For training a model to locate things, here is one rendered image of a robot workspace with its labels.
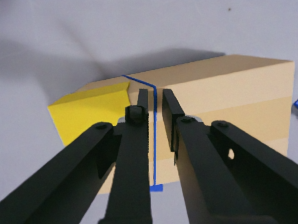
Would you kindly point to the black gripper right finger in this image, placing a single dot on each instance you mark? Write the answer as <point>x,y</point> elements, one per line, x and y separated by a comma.
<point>266,186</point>

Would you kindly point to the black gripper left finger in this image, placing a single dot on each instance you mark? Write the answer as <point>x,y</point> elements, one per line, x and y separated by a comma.
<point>63,189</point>

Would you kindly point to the tan cardboard box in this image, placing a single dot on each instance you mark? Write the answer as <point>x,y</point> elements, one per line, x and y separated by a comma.
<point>253,93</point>

